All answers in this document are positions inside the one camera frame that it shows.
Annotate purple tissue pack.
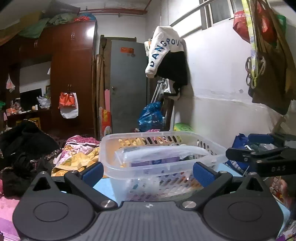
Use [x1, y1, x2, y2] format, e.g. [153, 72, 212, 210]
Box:
[114, 144, 209, 167]

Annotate right hand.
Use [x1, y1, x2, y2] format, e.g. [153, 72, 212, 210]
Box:
[280, 176, 295, 216]

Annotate yellow patterned cloth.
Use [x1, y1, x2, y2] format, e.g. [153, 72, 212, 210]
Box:
[51, 147, 100, 177]

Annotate blue shopping bag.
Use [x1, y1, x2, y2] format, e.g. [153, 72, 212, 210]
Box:
[225, 133, 273, 175]

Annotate green box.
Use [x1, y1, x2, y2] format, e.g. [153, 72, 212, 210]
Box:
[173, 123, 193, 132]

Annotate clear plastic perforated basket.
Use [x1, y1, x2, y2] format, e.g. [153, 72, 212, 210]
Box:
[99, 132, 227, 203]

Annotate black clothing pile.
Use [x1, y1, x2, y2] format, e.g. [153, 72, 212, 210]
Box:
[1, 120, 61, 198]

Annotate brown hanging bag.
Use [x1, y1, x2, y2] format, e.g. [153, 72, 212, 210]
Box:
[248, 1, 295, 115]

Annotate orange white hanging bag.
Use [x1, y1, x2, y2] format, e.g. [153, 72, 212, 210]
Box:
[58, 92, 79, 119]

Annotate pink floral bedding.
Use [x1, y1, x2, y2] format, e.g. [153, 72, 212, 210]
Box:
[1, 135, 99, 240]

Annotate blue plastic bag by door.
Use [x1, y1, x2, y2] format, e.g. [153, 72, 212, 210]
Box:
[137, 101, 163, 132]

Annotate grey metal door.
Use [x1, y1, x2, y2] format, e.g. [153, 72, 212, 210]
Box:
[110, 40, 147, 133]

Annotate black hanging garment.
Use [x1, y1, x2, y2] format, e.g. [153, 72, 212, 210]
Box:
[157, 51, 188, 94]

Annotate dark red wooden wardrobe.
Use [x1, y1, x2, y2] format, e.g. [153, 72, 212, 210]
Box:
[1, 21, 97, 138]

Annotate white hanging garment blue letters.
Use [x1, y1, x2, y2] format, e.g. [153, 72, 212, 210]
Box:
[145, 26, 184, 78]

